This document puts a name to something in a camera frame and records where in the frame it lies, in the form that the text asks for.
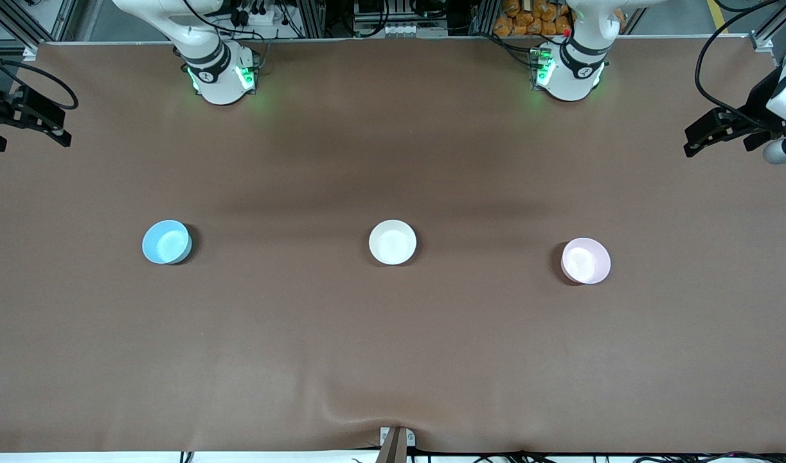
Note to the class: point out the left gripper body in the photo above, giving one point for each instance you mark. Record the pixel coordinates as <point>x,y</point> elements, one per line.
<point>757,106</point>

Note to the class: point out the orange snack bag pile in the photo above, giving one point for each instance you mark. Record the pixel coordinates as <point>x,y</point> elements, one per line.
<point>527,19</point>

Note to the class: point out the blue bowl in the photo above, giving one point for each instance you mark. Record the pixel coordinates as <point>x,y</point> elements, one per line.
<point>166,243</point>

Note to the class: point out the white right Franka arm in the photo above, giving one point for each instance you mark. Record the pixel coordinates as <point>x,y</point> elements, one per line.
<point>219,83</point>

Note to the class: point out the brown post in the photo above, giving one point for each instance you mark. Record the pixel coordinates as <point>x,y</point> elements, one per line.
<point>392,450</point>

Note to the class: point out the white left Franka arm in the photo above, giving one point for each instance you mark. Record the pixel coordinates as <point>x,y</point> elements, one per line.
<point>569,80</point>

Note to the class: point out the grey metal clamp bracket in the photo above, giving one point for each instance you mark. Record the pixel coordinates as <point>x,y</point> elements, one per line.
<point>410,437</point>

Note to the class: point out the white socket bar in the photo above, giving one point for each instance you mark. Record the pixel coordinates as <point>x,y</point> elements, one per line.
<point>402,29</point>

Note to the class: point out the aluminium frame profile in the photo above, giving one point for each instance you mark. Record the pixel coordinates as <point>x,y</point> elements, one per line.
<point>20,19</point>
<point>312,18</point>
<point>775,26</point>
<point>484,16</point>

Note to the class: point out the pink bowl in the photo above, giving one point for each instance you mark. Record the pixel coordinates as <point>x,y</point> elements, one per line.
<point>585,260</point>

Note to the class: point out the white power strip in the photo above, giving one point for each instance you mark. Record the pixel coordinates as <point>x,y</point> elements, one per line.
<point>258,16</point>

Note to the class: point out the white bowl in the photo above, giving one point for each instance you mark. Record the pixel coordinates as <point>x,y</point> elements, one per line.
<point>392,242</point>

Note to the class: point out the brown table cloth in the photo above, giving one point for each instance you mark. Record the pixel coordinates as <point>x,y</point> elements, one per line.
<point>392,347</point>

